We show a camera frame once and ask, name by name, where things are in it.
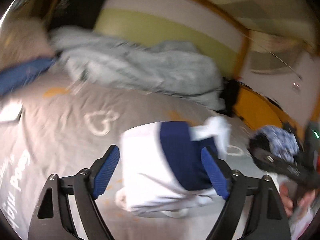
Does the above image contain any navy and white sweatshirt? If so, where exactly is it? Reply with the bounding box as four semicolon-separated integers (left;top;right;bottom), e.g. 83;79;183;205
115;116;231;215

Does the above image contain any person right hand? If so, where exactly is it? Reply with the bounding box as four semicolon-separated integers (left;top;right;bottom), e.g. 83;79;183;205
279;183;316;218

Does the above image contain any blue white patterned folded garment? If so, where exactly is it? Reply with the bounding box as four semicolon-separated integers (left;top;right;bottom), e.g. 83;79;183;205
250;125;299;163

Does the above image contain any black folded garment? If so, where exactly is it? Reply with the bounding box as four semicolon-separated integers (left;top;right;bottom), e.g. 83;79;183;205
248;138;303;175

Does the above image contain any orange pillow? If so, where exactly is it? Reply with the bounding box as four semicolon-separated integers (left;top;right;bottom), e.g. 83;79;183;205
233;84;304;140

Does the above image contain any grey printed bed sheet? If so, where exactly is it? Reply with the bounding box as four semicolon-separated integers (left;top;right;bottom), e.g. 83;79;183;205
1;71;266;239

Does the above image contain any black garment by pillow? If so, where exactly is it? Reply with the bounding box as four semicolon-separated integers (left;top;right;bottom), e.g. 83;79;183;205
220;77;240;117

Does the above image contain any blue pillow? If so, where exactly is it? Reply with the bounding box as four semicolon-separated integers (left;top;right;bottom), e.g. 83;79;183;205
0;58;56;97

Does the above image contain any checked hanging cloth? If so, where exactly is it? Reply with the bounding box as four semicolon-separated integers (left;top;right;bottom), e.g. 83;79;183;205
220;0;318;75

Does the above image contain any light grey duvet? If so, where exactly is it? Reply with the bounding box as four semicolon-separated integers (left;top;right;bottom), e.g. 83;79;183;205
50;26;225;111

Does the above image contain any beige floral pillow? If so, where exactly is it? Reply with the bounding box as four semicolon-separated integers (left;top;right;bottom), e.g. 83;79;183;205
1;18;55;70

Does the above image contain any black hanging bag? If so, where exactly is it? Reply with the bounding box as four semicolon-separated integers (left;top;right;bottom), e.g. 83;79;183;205
48;0;104;30

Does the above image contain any white wall socket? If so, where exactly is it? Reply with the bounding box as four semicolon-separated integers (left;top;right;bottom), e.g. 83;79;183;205
292;82;300;94

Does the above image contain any wooden bed frame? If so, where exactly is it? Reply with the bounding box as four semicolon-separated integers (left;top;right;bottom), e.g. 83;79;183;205
44;0;320;81

